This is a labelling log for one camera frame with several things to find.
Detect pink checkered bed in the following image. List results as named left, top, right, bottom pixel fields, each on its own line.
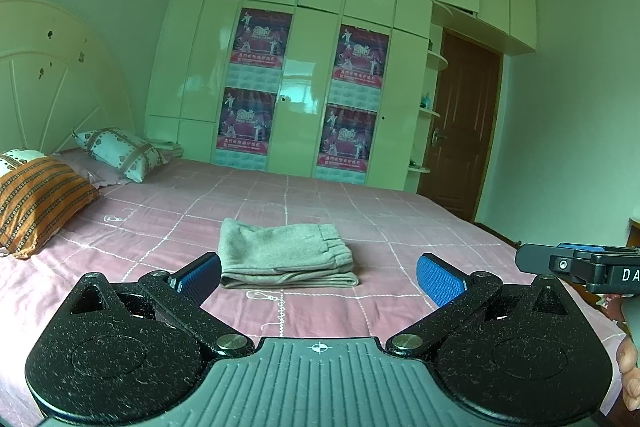
left=0, top=147, right=632, bottom=427

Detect stack of books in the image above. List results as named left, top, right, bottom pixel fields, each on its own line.
left=146, top=137, right=186, bottom=158

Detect purple wall poster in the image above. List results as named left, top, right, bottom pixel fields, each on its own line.
left=314, top=103, right=379, bottom=186
left=229, top=8, right=294, bottom=90
left=215, top=87, right=278, bottom=172
left=329, top=24, right=390, bottom=108

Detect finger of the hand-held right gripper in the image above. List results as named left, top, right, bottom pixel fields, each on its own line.
left=515, top=242, right=609, bottom=283

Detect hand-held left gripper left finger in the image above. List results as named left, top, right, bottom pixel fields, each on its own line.
left=60, top=251, right=255, bottom=358

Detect orange striped pillow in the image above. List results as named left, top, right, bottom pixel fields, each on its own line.
left=0, top=155, right=102, bottom=261

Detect white patterned pillow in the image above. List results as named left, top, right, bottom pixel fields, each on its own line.
left=74, top=127, right=169, bottom=184

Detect grey pants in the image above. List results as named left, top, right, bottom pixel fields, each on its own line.
left=218, top=217, right=361, bottom=291

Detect cream headboard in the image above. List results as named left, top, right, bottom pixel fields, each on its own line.
left=0, top=0, right=137, bottom=158

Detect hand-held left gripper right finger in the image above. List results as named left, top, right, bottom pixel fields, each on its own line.
left=385, top=252, right=581, bottom=358

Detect brown wooden door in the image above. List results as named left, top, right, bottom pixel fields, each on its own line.
left=417, top=29, right=504, bottom=223

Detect person's right hand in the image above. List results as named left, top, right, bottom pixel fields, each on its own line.
left=616, top=335, right=640, bottom=411

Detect white heart print pillow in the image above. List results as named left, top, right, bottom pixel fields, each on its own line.
left=0, top=149, right=47, bottom=184

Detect cream corner shelf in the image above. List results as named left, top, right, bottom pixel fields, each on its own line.
left=407, top=38, right=449, bottom=176

